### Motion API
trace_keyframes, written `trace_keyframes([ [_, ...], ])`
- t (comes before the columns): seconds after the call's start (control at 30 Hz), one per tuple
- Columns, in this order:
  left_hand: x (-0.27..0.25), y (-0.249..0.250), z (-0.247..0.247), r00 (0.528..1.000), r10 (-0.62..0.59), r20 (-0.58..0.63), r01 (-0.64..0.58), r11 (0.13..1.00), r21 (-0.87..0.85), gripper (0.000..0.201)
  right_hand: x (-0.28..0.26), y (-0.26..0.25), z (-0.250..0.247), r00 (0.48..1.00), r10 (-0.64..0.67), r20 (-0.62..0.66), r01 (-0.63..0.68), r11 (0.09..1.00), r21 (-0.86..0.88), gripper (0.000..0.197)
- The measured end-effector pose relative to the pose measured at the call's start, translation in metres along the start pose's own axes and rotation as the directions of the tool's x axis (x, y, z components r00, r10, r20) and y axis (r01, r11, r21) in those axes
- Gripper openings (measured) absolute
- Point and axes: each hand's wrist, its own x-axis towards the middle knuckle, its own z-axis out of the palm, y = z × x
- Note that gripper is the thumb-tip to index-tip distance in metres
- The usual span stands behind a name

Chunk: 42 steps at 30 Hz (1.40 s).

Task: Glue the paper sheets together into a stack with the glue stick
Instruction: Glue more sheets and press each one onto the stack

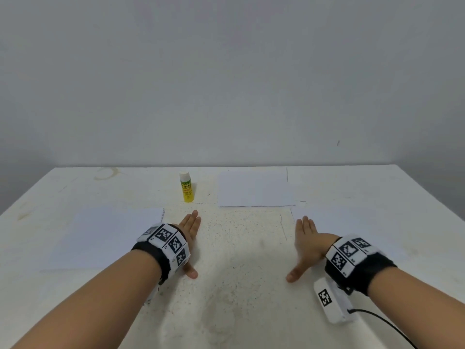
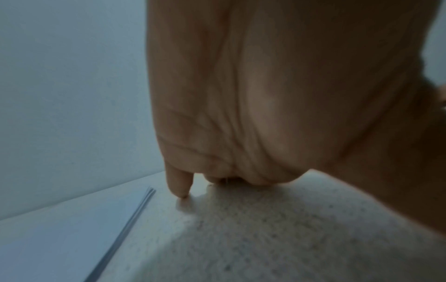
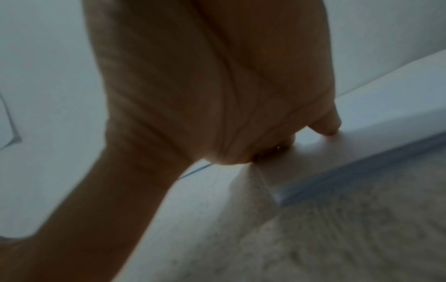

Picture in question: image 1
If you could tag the black marker wristband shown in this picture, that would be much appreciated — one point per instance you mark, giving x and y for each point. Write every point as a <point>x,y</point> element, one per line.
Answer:
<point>360,264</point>
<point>163,250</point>

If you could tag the person's left forearm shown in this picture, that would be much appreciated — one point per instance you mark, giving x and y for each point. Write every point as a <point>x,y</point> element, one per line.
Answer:
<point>91,309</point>

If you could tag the person's right hand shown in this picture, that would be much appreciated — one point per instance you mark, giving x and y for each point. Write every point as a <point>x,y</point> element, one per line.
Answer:
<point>312,243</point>

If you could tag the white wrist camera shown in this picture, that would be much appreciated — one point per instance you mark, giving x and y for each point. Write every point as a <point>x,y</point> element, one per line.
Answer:
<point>333,298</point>
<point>152,293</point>

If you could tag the person's left hand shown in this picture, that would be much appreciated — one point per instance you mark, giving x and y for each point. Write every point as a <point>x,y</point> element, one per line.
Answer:
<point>189,232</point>

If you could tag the yellow glue stick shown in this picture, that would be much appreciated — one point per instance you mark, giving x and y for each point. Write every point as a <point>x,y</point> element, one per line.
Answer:
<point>187,189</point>

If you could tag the glued white paper sheet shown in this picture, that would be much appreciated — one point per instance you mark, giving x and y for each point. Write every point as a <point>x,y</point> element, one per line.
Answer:
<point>254,187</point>

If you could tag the stack of white paper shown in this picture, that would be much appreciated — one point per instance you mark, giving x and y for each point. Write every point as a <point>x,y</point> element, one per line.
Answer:
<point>105,236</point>
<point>363,225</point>

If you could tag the person's right forearm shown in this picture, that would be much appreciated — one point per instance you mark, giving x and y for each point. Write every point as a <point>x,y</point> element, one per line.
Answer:
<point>425,312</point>

